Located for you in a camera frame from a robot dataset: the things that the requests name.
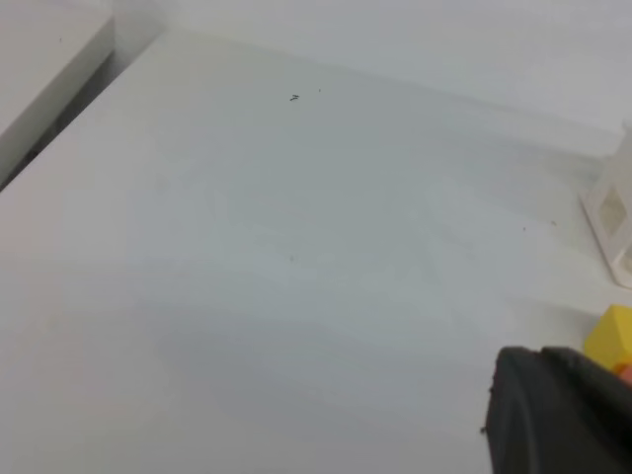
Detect orange foam cube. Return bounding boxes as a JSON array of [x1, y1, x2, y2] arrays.
[[617, 363, 632, 387]]

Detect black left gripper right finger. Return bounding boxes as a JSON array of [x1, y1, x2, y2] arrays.
[[540, 347, 631, 444]]

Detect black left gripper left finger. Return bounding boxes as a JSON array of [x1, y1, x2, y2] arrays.
[[481, 347, 631, 474]]

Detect yellow foam cube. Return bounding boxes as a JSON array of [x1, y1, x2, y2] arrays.
[[584, 305, 631, 373]]

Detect white plastic test tube rack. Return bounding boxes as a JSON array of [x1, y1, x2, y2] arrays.
[[582, 124, 631, 288]]

